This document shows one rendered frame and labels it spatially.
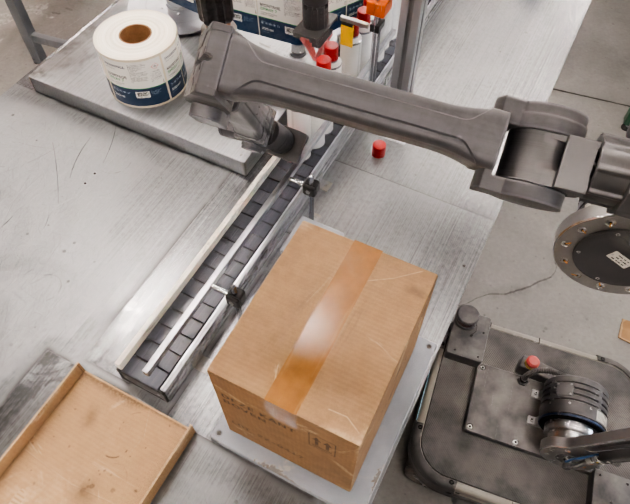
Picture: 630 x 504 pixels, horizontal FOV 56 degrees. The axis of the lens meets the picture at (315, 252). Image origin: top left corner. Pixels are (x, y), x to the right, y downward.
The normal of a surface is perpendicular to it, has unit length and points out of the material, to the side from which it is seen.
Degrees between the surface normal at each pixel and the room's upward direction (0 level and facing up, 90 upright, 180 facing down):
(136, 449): 0
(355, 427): 0
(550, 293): 0
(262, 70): 38
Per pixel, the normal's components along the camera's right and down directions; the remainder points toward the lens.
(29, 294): 0.00, -0.56
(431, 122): -0.04, 0.06
